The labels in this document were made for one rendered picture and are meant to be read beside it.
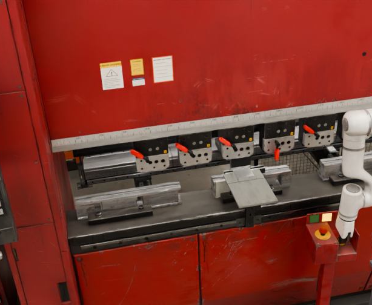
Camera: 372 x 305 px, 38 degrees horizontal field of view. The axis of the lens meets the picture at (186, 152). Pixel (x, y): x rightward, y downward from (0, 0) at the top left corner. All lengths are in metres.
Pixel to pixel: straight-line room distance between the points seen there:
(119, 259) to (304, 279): 1.02
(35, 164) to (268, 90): 1.04
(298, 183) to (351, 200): 0.40
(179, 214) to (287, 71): 0.82
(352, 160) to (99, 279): 1.30
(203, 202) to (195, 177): 1.74
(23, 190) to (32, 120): 0.32
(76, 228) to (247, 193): 0.80
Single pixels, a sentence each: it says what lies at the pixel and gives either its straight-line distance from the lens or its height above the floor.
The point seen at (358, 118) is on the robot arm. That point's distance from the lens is 2.14.
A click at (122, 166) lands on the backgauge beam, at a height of 0.97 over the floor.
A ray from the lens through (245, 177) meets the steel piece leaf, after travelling 2.53.
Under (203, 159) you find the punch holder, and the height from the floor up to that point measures 1.12.
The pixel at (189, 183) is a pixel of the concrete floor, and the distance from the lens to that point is 4.28.
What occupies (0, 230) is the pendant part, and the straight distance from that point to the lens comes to 1.92.
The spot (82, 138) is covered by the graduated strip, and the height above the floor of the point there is 1.31.
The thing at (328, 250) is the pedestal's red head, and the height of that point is 0.74.
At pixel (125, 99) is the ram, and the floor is 1.47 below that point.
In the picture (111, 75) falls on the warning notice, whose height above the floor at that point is 1.58.
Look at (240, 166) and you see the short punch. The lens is 2.59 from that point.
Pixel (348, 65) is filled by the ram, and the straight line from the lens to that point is 2.52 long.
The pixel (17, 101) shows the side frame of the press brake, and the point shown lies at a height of 1.61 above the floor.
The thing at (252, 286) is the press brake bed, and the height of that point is 0.35.
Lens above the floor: 2.44
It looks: 31 degrees down
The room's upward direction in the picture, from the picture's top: 3 degrees counter-clockwise
